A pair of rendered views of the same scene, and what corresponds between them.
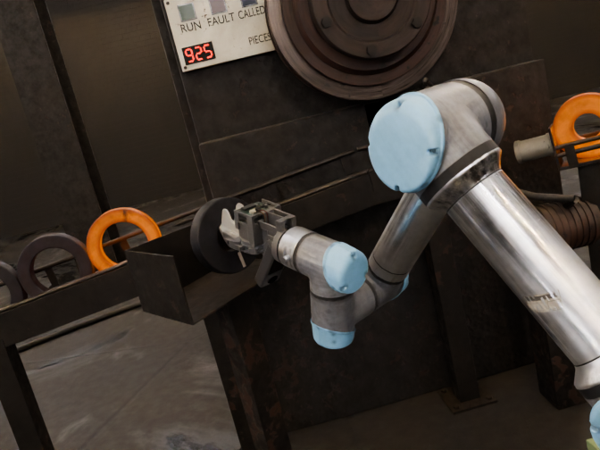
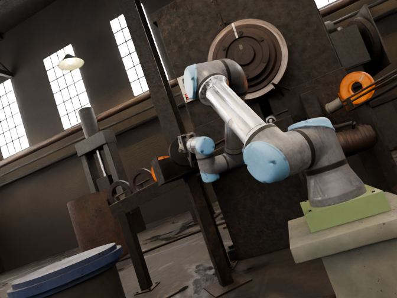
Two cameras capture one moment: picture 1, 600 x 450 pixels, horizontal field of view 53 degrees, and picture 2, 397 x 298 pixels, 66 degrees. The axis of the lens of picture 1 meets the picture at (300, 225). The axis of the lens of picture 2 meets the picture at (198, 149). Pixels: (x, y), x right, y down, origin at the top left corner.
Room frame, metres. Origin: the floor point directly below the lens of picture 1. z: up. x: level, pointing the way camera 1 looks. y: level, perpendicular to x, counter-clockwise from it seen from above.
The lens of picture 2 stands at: (-0.24, -0.45, 0.51)
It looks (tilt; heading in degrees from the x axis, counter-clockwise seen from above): 7 degrees up; 20
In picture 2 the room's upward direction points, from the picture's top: 20 degrees counter-clockwise
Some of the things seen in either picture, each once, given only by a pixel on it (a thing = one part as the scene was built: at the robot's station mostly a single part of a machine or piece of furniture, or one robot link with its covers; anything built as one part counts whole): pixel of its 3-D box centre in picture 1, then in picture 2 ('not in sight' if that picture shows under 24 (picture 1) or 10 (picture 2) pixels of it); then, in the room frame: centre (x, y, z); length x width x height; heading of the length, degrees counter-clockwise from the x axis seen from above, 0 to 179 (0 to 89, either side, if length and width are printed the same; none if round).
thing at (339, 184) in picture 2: not in sight; (331, 181); (0.69, -0.45, 0.40); 0.15 x 0.15 x 0.10
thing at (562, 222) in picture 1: (562, 302); (367, 180); (1.44, -0.61, 0.27); 0.22 x 0.13 x 0.53; 94
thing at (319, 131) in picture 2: not in sight; (313, 142); (0.68, -0.45, 0.52); 0.13 x 0.12 x 0.14; 131
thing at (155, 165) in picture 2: (245, 386); (199, 217); (1.22, 0.20, 0.36); 0.26 x 0.20 x 0.72; 129
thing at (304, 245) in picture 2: not in sight; (347, 222); (0.69, -0.45, 0.28); 0.32 x 0.32 x 0.04; 6
